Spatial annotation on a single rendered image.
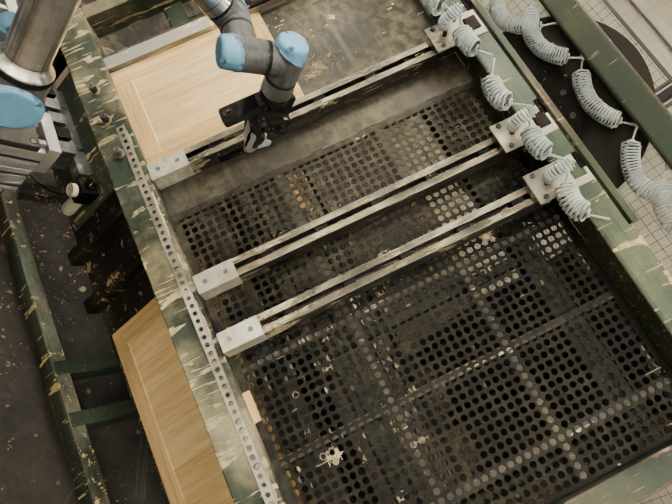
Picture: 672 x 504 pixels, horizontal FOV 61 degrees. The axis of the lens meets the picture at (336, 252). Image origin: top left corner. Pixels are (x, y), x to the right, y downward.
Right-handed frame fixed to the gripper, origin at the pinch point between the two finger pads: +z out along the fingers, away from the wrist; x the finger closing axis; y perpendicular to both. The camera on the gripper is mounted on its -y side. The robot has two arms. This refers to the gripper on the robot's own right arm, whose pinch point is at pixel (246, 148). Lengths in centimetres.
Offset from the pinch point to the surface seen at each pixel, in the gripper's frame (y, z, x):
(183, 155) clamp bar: -4.5, 30.6, 23.4
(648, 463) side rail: 69, 0, -112
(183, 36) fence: 9, 25, 70
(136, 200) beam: -19.9, 41.8, 16.4
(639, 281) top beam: 85, -17, -71
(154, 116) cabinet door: -6, 37, 46
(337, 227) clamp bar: 26.2, 16.1, -19.7
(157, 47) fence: 1, 30, 70
